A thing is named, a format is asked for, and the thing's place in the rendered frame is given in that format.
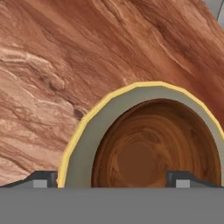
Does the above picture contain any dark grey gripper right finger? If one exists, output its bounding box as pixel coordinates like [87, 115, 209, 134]
[165, 170, 224, 189]

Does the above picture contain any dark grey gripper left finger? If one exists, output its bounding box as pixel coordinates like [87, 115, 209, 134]
[0, 171, 58, 189]

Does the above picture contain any yellow-rimmed grey wooden bowl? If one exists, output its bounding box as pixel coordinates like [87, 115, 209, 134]
[57, 80, 224, 189]

